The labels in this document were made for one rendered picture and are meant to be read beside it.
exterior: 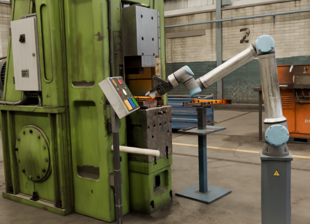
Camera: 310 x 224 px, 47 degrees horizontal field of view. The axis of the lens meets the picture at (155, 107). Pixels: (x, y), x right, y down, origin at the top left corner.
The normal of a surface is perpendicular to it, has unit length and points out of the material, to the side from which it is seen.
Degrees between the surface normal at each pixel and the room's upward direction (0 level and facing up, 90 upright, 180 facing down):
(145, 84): 90
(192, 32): 90
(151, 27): 90
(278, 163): 90
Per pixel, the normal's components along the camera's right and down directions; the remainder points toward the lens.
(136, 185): -0.57, 0.10
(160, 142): 0.82, 0.04
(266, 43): -0.29, -0.02
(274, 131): -0.26, 0.19
